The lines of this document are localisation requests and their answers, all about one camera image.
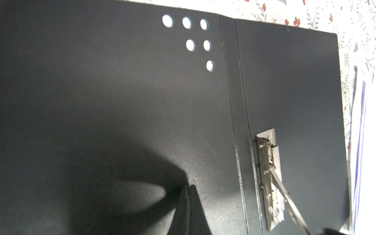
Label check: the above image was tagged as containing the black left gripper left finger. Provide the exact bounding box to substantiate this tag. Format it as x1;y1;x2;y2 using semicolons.
168;185;211;235

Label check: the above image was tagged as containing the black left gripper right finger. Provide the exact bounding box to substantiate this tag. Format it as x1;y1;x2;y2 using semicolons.
321;228;345;235

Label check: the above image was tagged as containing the printed paper sheet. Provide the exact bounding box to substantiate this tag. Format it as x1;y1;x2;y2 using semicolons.
351;76;376;235

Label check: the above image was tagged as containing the blue folder with black inside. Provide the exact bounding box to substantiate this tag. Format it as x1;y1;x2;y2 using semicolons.
1;1;349;235

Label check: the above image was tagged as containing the metal folder clip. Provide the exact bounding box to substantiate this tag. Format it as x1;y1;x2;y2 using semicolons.
256;128;310;235

